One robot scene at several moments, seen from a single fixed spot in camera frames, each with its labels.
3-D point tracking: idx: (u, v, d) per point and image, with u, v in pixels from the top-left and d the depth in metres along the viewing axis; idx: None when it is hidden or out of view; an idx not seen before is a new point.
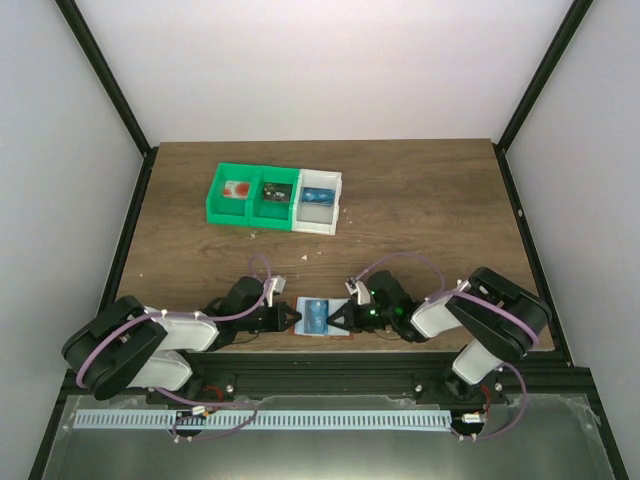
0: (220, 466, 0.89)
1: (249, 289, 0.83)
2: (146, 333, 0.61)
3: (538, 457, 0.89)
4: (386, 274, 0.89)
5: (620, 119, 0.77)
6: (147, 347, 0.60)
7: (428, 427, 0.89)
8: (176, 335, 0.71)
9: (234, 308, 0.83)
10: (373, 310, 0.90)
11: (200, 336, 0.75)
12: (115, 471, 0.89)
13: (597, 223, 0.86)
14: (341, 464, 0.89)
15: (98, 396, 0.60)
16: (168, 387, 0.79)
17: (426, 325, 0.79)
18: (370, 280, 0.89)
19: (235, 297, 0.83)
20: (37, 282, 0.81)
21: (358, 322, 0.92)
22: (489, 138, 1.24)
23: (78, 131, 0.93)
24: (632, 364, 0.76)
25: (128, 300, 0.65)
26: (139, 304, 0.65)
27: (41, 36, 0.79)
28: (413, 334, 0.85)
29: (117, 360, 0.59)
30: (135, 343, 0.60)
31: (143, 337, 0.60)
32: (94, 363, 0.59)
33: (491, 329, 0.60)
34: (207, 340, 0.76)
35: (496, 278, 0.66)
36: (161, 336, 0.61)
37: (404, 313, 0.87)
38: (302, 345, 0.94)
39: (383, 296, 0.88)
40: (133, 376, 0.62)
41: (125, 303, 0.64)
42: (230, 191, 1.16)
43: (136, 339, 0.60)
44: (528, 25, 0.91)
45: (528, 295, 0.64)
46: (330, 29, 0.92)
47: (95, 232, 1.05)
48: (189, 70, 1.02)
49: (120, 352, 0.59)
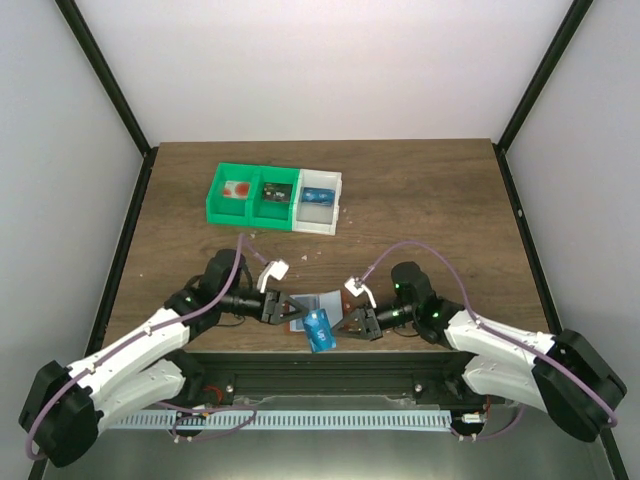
0: (221, 466, 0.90)
1: (228, 262, 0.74)
2: (74, 402, 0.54)
3: (538, 458, 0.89)
4: (413, 267, 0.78)
5: (620, 122, 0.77)
6: (75, 420, 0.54)
7: (428, 426, 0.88)
8: (129, 369, 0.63)
9: (214, 285, 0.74)
10: (395, 310, 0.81)
11: (163, 348, 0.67)
12: (117, 471, 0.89)
13: (598, 222, 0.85)
14: (341, 464, 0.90)
15: (61, 459, 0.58)
16: (169, 394, 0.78)
17: (463, 341, 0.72)
18: (395, 273, 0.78)
19: (214, 273, 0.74)
20: (37, 286, 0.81)
21: (382, 325, 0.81)
22: (489, 138, 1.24)
23: (77, 130, 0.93)
24: (628, 365, 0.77)
25: (49, 366, 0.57)
26: (64, 372, 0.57)
27: (41, 35, 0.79)
28: (436, 336, 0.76)
29: (56, 436, 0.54)
30: (61, 420, 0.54)
31: (70, 408, 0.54)
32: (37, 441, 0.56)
33: (571, 402, 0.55)
34: (181, 341, 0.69)
35: (590, 351, 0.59)
36: (88, 406, 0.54)
37: (428, 313, 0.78)
38: (301, 346, 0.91)
39: (409, 290, 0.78)
40: (87, 434, 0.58)
41: (44, 373, 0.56)
42: (230, 191, 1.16)
43: (65, 410, 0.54)
44: (528, 25, 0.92)
45: (614, 378, 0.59)
46: (332, 30, 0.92)
47: (95, 230, 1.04)
48: (189, 70, 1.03)
49: (52, 435, 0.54)
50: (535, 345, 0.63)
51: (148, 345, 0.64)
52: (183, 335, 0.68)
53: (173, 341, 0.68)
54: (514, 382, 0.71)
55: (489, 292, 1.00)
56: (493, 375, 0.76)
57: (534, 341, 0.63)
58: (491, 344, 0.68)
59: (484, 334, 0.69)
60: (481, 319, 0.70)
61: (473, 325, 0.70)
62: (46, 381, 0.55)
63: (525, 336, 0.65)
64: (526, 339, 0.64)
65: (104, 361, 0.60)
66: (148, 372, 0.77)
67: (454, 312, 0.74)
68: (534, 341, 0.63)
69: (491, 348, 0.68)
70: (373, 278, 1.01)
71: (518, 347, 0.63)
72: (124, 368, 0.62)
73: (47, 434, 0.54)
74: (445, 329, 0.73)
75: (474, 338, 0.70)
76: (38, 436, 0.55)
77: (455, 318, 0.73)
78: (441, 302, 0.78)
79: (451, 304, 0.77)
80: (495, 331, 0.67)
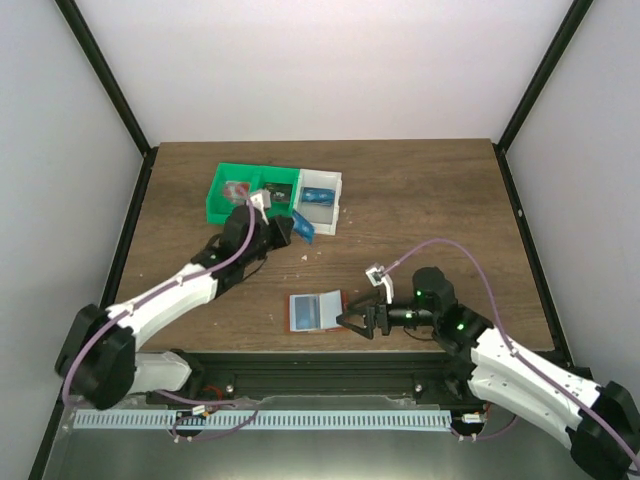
0: (220, 466, 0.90)
1: (244, 218, 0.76)
2: (113, 340, 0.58)
3: (538, 459, 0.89)
4: (439, 275, 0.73)
5: (619, 123, 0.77)
6: (121, 355, 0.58)
7: (428, 426, 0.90)
8: (162, 316, 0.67)
9: (234, 243, 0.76)
10: (409, 313, 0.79)
11: (191, 299, 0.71)
12: (117, 471, 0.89)
13: (599, 221, 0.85)
14: (340, 464, 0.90)
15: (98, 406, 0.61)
16: (169, 387, 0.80)
17: (490, 363, 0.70)
18: (419, 279, 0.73)
19: (231, 230, 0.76)
20: (37, 286, 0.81)
21: (391, 321, 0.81)
22: (489, 138, 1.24)
23: (77, 131, 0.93)
24: (629, 365, 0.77)
25: (88, 310, 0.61)
26: (100, 314, 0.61)
27: (41, 33, 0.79)
28: (454, 347, 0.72)
29: (98, 374, 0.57)
30: (106, 355, 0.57)
31: (110, 346, 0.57)
32: (79, 384, 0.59)
33: (610, 454, 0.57)
34: (208, 294, 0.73)
35: (632, 407, 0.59)
36: (131, 341, 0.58)
37: (450, 324, 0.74)
38: (302, 345, 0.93)
39: (432, 297, 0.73)
40: (123, 378, 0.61)
41: (84, 316, 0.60)
42: (230, 191, 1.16)
43: (106, 350, 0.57)
44: (527, 26, 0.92)
45: None
46: (331, 29, 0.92)
47: (95, 229, 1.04)
48: (188, 70, 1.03)
49: (95, 374, 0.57)
50: (579, 394, 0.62)
51: (177, 294, 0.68)
52: (211, 287, 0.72)
53: (202, 292, 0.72)
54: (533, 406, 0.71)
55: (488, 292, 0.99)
56: (503, 391, 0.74)
57: (577, 389, 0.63)
58: (526, 376, 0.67)
59: (518, 363, 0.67)
60: (517, 347, 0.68)
61: (508, 352, 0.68)
62: (86, 322, 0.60)
63: (566, 379, 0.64)
64: (569, 384, 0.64)
65: (140, 306, 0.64)
66: (161, 355, 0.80)
67: (481, 330, 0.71)
68: (578, 389, 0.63)
69: (523, 379, 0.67)
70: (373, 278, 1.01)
71: (560, 391, 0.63)
72: (158, 313, 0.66)
73: (89, 375, 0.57)
74: (473, 350, 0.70)
75: (506, 364, 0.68)
76: (81, 377, 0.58)
77: (484, 339, 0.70)
78: (464, 312, 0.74)
79: (476, 317, 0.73)
80: (531, 364, 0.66)
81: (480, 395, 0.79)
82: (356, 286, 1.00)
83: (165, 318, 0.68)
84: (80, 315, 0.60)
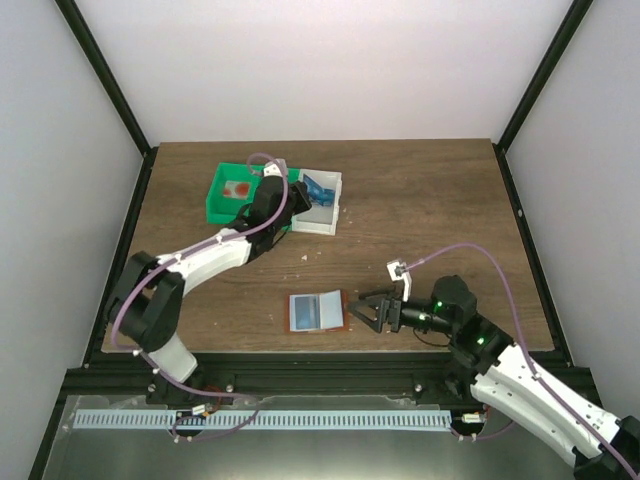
0: (220, 467, 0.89)
1: (274, 188, 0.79)
2: (165, 284, 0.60)
3: (538, 458, 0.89)
4: (463, 286, 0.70)
5: (620, 123, 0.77)
6: (173, 296, 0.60)
7: (428, 426, 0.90)
8: (203, 271, 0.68)
9: (264, 211, 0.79)
10: (422, 314, 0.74)
11: (228, 258, 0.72)
12: (116, 472, 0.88)
13: (599, 221, 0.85)
14: (341, 464, 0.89)
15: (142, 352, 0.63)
16: (174, 377, 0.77)
17: (506, 380, 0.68)
18: (440, 289, 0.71)
19: (260, 199, 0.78)
20: (37, 287, 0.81)
21: (402, 321, 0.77)
22: (489, 138, 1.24)
23: (76, 131, 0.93)
24: (629, 365, 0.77)
25: (139, 257, 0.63)
26: (151, 261, 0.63)
27: (41, 34, 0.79)
28: (471, 360, 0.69)
29: (149, 316, 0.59)
30: (158, 297, 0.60)
31: (162, 290, 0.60)
32: (126, 327, 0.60)
33: None
34: (242, 255, 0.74)
35: None
36: (181, 285, 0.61)
37: (468, 336, 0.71)
38: (302, 345, 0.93)
39: (453, 307, 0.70)
40: (167, 326, 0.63)
41: (136, 261, 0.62)
42: (230, 191, 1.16)
43: (157, 293, 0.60)
44: (527, 26, 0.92)
45: None
46: (332, 29, 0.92)
47: (95, 229, 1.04)
48: (188, 70, 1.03)
49: (145, 316, 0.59)
50: (599, 427, 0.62)
51: (217, 251, 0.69)
52: (245, 249, 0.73)
53: (237, 254, 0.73)
54: (538, 420, 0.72)
55: (488, 292, 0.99)
56: (507, 400, 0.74)
57: (598, 422, 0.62)
58: (545, 400, 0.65)
59: (537, 386, 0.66)
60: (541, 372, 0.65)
61: (529, 375, 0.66)
62: (139, 266, 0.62)
63: (587, 410, 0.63)
64: (589, 415, 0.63)
65: (186, 258, 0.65)
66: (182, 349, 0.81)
67: (501, 347, 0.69)
68: (598, 422, 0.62)
69: (540, 401, 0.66)
70: (373, 278, 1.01)
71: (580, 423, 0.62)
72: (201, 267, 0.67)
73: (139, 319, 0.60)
74: (494, 367, 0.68)
75: (525, 386, 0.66)
76: (130, 321, 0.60)
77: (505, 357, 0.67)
78: (483, 326, 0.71)
79: (496, 331, 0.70)
80: (553, 391, 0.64)
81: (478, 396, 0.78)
82: (356, 286, 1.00)
83: (205, 274, 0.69)
84: (133, 261, 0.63)
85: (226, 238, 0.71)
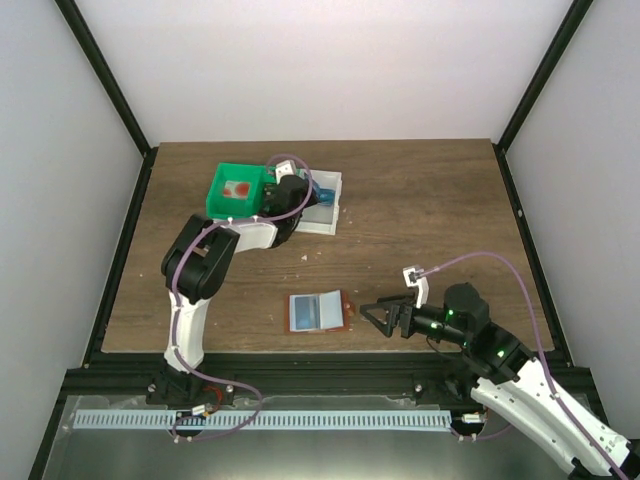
0: (220, 467, 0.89)
1: (293, 186, 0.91)
2: (223, 238, 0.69)
3: (538, 458, 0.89)
4: (473, 293, 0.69)
5: (620, 123, 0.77)
6: (228, 249, 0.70)
7: (428, 426, 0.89)
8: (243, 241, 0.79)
9: (285, 205, 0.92)
10: (434, 322, 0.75)
11: (262, 236, 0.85)
12: (115, 473, 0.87)
13: (598, 221, 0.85)
14: (341, 464, 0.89)
15: (194, 300, 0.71)
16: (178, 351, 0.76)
17: (523, 394, 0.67)
18: (450, 297, 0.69)
19: (281, 195, 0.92)
20: (36, 287, 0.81)
21: (414, 326, 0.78)
22: (489, 139, 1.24)
23: (76, 131, 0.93)
24: (628, 365, 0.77)
25: (196, 216, 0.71)
26: (209, 219, 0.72)
27: (42, 36, 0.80)
28: (489, 370, 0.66)
29: (209, 264, 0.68)
30: (217, 248, 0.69)
31: (222, 241, 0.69)
32: (184, 275, 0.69)
33: None
34: (270, 237, 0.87)
35: None
36: (235, 239, 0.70)
37: (483, 346, 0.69)
38: (302, 345, 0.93)
39: (463, 317, 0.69)
40: (219, 279, 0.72)
41: (195, 218, 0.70)
42: (230, 191, 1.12)
43: (217, 245, 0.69)
44: (526, 26, 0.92)
45: None
46: (332, 30, 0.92)
47: (95, 229, 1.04)
48: (189, 71, 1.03)
49: (205, 264, 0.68)
50: (610, 450, 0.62)
51: (254, 226, 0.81)
52: (272, 231, 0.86)
53: (267, 234, 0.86)
54: (541, 429, 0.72)
55: (488, 292, 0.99)
56: (510, 407, 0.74)
57: (610, 445, 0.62)
58: (560, 417, 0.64)
59: (553, 404, 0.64)
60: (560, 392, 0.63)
61: (548, 393, 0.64)
62: (197, 222, 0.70)
63: (600, 432, 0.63)
64: (602, 437, 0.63)
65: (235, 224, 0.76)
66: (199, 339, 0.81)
67: (519, 361, 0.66)
68: (610, 445, 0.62)
69: (554, 417, 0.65)
70: (373, 278, 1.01)
71: (593, 444, 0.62)
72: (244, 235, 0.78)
73: (198, 267, 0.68)
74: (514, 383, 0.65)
75: (542, 403, 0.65)
76: (189, 269, 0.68)
77: (526, 371, 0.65)
78: (499, 337, 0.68)
79: (512, 340, 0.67)
80: (569, 411, 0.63)
81: (479, 399, 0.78)
82: (356, 286, 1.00)
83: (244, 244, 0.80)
84: (192, 218, 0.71)
85: (259, 220, 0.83)
